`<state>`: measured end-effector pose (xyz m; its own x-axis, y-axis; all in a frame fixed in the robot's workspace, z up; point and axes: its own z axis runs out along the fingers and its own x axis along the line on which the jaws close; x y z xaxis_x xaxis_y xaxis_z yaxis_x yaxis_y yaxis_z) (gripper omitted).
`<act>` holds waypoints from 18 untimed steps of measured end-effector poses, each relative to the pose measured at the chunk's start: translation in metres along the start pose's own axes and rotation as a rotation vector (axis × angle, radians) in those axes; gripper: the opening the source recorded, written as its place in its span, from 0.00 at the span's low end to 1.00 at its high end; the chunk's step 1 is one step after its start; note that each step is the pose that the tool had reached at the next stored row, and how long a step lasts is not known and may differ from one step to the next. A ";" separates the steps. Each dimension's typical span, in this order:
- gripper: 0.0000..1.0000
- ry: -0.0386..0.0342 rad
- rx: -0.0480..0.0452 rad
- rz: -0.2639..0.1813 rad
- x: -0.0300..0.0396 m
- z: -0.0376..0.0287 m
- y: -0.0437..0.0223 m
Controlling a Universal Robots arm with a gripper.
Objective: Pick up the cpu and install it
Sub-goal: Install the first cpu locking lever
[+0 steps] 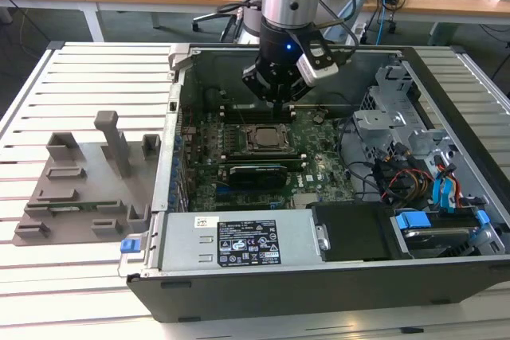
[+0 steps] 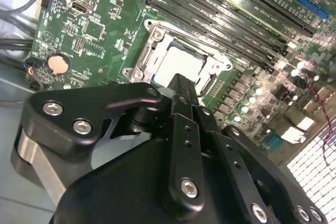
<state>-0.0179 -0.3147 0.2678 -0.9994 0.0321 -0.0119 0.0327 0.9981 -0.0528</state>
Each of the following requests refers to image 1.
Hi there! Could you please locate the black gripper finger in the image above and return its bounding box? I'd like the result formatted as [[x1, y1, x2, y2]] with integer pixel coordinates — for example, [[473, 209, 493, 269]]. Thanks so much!
[[241, 64, 281, 119], [277, 76, 316, 119]]

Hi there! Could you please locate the CPU socket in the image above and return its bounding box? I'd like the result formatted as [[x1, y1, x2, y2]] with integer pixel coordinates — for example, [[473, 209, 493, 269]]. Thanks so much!
[[243, 121, 292, 154]]

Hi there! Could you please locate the black RAM sticks pair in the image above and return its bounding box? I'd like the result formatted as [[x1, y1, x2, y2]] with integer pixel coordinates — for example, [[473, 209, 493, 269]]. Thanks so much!
[[221, 103, 296, 124]]

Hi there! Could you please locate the green motherboard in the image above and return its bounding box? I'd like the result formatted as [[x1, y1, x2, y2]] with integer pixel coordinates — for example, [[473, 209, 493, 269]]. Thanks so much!
[[181, 107, 355, 212]]

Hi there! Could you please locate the white power strip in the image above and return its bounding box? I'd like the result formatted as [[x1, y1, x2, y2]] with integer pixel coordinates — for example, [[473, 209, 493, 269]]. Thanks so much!
[[349, 21, 367, 45]]

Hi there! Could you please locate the office chair base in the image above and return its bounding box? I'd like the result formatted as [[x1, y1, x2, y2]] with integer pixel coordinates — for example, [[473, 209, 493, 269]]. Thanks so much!
[[192, 11, 244, 42]]

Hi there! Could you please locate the metal drive cage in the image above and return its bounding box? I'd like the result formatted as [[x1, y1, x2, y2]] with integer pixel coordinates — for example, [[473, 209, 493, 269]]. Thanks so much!
[[352, 64, 459, 166]]

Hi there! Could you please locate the black graphics card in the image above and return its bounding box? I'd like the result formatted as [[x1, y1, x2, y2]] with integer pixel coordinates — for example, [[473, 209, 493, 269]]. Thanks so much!
[[227, 162, 288, 190]]

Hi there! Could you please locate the silver chipset heatsink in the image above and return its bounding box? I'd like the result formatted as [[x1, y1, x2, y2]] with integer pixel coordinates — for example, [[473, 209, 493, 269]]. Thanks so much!
[[293, 193, 320, 209]]

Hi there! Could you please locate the black plastic drive cover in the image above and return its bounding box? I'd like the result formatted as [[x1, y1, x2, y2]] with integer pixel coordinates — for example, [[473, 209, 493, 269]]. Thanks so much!
[[310, 202, 399, 264]]

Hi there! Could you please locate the grey power supply unit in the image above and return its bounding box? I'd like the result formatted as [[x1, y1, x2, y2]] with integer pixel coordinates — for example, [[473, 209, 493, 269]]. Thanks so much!
[[159, 212, 324, 273]]

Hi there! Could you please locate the grey parts rack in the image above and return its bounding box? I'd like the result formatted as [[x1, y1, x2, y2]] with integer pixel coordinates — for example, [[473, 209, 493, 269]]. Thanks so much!
[[10, 110, 163, 246]]

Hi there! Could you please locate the hard disk in blue carrier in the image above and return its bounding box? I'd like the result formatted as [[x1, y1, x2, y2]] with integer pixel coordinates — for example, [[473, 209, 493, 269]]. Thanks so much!
[[390, 206, 491, 257]]

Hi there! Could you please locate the open black PC case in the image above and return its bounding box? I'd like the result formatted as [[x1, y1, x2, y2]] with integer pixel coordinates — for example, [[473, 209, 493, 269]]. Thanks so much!
[[118, 43, 510, 323]]

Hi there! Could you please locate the green RAM stick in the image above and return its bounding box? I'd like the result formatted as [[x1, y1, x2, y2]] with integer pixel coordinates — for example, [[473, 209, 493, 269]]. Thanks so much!
[[27, 202, 120, 212]]

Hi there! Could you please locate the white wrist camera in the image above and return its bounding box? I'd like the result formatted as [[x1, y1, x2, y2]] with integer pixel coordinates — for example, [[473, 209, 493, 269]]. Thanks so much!
[[296, 52, 339, 87]]

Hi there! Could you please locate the blue hanging cable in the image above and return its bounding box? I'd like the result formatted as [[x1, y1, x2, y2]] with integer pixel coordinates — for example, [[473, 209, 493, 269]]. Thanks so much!
[[374, 0, 394, 45]]

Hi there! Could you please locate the red yellow wire bundle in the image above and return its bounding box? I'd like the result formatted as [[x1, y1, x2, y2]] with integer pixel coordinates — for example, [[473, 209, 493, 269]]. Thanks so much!
[[374, 152, 435, 205]]

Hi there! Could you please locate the wooden desk with cables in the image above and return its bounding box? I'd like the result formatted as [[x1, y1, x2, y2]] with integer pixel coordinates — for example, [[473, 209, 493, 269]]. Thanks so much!
[[358, 0, 510, 45]]

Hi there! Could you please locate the blue flat wire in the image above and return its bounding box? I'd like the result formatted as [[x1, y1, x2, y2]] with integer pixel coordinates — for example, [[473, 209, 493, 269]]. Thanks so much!
[[432, 174, 459, 213]]

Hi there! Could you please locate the orange flat wire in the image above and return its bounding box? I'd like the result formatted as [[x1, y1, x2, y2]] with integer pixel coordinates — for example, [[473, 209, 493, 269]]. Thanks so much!
[[436, 159, 465, 209]]

